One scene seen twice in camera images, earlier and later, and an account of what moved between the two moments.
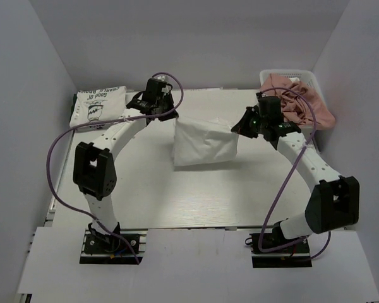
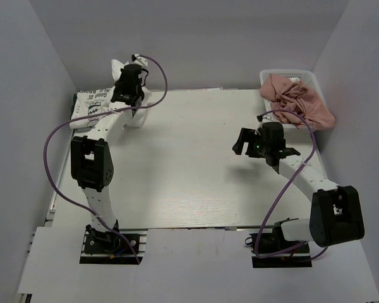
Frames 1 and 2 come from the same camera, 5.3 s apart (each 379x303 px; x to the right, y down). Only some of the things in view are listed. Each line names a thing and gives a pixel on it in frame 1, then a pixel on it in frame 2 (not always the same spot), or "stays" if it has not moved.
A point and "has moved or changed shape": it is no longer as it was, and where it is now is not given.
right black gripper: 241,128 -> 247,136
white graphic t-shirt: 198,141 has moved or changed shape
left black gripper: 174,114 -> 117,85
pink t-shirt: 299,103 stays
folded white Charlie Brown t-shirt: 98,105 stays
